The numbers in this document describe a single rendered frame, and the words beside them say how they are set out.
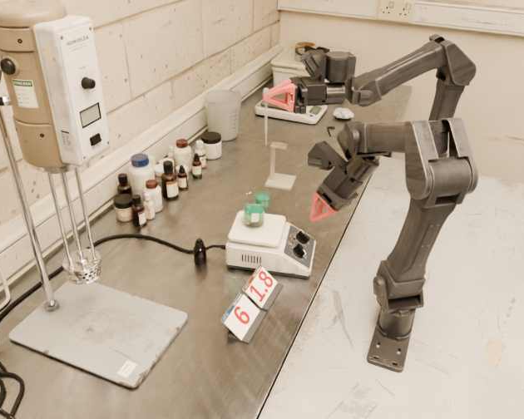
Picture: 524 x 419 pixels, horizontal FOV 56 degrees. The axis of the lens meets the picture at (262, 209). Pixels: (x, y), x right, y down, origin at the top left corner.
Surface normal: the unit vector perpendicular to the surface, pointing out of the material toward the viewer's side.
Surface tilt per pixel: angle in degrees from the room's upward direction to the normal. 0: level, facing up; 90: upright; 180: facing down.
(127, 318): 0
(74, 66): 90
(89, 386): 0
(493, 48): 90
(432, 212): 100
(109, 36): 90
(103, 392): 0
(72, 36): 90
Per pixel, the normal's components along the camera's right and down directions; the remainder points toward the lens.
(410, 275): 0.22, 0.68
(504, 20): -0.38, 0.50
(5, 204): 0.93, 0.22
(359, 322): 0.03, -0.84
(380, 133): -0.95, 0.07
